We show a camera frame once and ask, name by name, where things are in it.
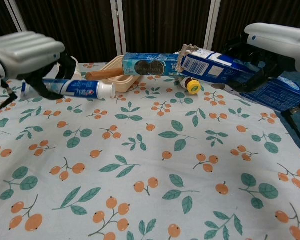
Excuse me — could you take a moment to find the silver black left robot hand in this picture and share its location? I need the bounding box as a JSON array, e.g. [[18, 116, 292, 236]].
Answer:
[[0, 31, 79, 101]]

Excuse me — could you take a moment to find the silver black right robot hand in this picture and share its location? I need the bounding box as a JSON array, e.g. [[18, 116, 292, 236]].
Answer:
[[223, 22, 300, 94]]

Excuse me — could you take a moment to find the blue white toothpaste tube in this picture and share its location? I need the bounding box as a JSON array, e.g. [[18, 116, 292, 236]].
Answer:
[[21, 77, 116, 99]]

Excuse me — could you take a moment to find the blue toothpaste carton box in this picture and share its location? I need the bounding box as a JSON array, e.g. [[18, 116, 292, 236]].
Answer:
[[176, 44, 300, 112]]

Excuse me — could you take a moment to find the blue cookie box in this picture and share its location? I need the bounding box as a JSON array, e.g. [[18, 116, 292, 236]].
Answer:
[[121, 52, 184, 77]]

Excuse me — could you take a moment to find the white flower print paper cup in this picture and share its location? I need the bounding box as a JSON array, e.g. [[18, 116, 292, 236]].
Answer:
[[73, 59, 82, 81]]

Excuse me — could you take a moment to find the wooden rolling pin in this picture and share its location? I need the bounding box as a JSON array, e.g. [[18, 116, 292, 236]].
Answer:
[[85, 67, 125, 82]]

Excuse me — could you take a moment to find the brown bottle with yellow cap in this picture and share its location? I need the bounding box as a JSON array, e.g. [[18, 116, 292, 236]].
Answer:
[[178, 76, 202, 96]]

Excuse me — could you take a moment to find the beige rectangular food tray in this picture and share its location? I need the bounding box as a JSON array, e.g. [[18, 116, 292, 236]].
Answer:
[[101, 55, 142, 94]]

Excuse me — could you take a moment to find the fruit and leaf print tablecloth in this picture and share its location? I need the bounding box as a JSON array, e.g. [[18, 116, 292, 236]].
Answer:
[[0, 61, 300, 240]]

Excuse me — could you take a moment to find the white screen frame post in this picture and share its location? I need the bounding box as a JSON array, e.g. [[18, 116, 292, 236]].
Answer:
[[3, 0, 28, 33], [201, 0, 222, 51], [109, 0, 127, 56]]

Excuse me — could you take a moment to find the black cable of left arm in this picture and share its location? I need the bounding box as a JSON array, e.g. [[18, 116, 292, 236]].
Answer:
[[0, 79, 19, 119]]

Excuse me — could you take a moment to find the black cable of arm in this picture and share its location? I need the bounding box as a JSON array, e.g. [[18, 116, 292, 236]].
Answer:
[[0, 79, 19, 119], [281, 102, 300, 151]]

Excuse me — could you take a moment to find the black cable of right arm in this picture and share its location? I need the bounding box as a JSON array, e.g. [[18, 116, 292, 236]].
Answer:
[[281, 102, 300, 151]]

